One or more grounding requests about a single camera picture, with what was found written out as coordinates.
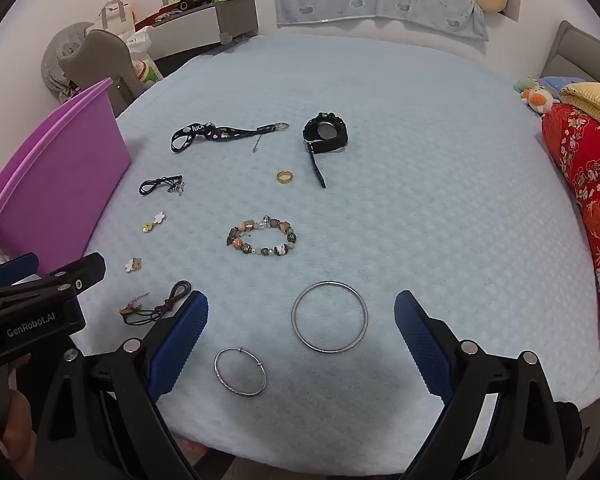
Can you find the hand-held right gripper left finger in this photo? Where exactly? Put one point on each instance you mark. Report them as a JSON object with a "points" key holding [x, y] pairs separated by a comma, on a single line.
{"points": [[180, 340]]}

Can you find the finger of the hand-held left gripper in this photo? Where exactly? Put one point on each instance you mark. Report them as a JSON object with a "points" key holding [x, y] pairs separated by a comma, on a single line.
{"points": [[80, 272], [15, 267]]}

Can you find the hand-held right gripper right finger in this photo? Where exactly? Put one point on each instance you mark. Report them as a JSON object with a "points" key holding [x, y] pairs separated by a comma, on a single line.
{"points": [[422, 345]]}

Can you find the thin silver bangle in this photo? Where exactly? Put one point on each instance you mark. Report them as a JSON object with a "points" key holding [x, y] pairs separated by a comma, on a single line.
{"points": [[216, 370]]}

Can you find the flower charm clip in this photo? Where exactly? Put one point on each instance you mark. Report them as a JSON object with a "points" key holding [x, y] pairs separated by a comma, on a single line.
{"points": [[158, 218], [132, 265]]}

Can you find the purple plastic bin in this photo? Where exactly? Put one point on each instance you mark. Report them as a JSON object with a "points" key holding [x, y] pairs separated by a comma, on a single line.
{"points": [[70, 170]]}

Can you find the large silver bangle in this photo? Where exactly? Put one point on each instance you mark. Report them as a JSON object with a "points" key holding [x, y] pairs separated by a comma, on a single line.
{"points": [[293, 316]]}

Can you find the person's left hand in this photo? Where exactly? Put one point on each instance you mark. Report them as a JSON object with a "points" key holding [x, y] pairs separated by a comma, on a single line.
{"points": [[17, 425]]}

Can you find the light blue bed blanket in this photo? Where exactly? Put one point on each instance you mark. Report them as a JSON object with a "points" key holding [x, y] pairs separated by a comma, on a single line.
{"points": [[430, 210]]}

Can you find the white plastic bag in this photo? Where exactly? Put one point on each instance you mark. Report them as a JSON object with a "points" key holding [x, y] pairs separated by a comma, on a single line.
{"points": [[147, 67]]}

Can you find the grey chair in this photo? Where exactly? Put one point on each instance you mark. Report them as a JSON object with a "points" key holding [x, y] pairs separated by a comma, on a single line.
{"points": [[105, 55]]}

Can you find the grey cloth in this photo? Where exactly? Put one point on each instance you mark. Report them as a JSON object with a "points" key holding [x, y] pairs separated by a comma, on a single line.
{"points": [[60, 50]]}

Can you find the black wrist watch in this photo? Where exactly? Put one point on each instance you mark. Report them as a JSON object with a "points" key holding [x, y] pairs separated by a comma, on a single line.
{"points": [[330, 142]]}

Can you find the red printed quilt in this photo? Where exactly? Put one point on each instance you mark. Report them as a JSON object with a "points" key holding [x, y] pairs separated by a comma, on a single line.
{"points": [[590, 185]]}

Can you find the white tote bag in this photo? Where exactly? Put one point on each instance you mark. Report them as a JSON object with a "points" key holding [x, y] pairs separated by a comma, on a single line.
{"points": [[110, 22]]}

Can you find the red flat box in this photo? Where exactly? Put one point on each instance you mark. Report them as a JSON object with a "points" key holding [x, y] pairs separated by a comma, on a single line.
{"points": [[152, 19]]}

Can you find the small plush toy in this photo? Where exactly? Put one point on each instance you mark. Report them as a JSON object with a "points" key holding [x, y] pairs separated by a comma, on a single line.
{"points": [[537, 97]]}

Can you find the black toy car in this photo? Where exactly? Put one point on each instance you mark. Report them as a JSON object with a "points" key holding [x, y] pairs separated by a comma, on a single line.
{"points": [[187, 4]]}

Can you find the grey desk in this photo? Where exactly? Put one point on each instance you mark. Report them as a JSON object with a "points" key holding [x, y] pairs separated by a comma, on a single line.
{"points": [[230, 17]]}

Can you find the blue dotted pillow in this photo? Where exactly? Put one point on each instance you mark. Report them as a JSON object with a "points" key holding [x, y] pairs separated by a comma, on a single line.
{"points": [[565, 82]]}

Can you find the grey headboard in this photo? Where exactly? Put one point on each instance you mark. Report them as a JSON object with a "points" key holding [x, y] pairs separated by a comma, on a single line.
{"points": [[580, 50]]}

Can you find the blue cloud print towel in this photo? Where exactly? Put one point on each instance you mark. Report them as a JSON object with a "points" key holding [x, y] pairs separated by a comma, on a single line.
{"points": [[380, 5]]}

